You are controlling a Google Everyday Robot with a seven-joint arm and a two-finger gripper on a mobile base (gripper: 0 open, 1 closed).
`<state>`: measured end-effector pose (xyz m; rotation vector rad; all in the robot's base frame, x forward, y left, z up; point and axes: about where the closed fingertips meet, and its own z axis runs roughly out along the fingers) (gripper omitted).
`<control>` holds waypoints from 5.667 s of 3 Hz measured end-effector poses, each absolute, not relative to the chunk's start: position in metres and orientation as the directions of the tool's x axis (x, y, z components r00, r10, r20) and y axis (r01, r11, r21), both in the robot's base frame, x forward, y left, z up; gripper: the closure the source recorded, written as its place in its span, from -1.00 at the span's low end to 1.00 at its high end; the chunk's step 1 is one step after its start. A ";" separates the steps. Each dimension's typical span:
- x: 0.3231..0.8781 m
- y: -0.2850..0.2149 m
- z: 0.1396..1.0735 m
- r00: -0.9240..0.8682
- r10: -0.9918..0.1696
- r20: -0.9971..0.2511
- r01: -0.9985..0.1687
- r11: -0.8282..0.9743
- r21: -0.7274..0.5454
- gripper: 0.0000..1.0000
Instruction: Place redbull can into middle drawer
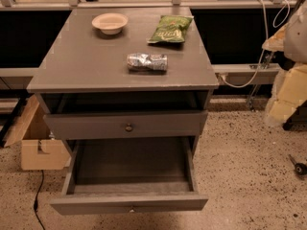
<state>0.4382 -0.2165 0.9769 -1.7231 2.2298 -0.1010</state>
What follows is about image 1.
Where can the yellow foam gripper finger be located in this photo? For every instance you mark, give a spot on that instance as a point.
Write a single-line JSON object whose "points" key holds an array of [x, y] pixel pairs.
{"points": [[289, 92]]}

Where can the silver redbull can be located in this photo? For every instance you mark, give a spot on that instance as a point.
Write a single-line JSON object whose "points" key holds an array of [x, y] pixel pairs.
{"points": [[147, 62]]}

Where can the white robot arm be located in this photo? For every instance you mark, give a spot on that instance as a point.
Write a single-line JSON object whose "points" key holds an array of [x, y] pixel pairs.
{"points": [[291, 39]]}

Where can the closed grey upper drawer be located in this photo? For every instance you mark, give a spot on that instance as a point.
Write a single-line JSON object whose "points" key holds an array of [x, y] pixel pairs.
{"points": [[112, 125]]}

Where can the grey wooden drawer cabinet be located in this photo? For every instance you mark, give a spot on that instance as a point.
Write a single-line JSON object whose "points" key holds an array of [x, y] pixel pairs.
{"points": [[86, 71]]}

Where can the round drawer knob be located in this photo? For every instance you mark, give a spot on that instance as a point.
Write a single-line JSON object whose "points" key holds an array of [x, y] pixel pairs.
{"points": [[129, 128]]}

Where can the open grey middle drawer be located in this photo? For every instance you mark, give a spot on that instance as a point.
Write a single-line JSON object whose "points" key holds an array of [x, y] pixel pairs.
{"points": [[135, 175]]}

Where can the black caster wheel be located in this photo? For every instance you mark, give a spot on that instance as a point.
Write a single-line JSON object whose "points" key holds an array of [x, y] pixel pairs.
{"points": [[300, 168]]}

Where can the green chip bag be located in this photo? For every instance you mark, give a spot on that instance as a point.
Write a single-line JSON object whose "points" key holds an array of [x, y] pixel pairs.
{"points": [[171, 29]]}

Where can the white paper bowl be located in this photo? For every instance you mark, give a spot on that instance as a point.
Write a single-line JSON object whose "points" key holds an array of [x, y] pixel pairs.
{"points": [[110, 23]]}

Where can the cardboard box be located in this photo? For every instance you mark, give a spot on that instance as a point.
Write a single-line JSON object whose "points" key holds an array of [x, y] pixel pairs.
{"points": [[39, 150]]}

